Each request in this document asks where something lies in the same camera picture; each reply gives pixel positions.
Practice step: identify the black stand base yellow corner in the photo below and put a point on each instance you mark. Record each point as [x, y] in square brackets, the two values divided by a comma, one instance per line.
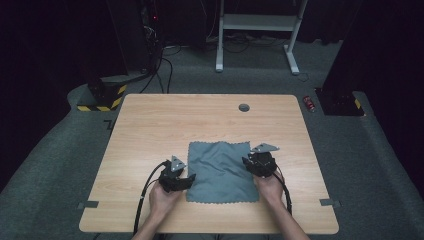
[340, 103]

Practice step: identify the grey tape strip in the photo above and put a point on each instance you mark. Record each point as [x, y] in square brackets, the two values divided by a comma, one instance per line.
[330, 202]
[88, 204]

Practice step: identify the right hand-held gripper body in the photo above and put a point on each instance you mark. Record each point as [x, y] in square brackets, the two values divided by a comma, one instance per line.
[265, 163]

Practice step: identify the black yellow striped stand base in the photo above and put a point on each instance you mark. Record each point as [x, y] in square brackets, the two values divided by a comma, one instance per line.
[105, 98]

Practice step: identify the person's right hand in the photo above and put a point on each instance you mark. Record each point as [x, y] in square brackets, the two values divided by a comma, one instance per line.
[270, 190]

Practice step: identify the person's left hand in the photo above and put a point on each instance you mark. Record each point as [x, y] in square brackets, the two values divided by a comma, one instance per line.
[163, 201]

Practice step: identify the grey cloth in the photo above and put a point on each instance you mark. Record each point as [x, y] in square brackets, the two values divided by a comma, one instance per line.
[220, 176]

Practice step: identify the white metal desk frame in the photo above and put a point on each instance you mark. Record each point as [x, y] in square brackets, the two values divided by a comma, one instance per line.
[256, 22]

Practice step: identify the red can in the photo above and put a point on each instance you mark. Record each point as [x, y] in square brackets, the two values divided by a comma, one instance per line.
[309, 103]

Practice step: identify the black equipment rack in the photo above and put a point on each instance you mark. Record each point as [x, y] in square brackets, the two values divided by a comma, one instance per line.
[150, 36]

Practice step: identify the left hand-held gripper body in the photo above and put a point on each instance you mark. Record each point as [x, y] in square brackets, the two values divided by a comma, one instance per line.
[170, 178]

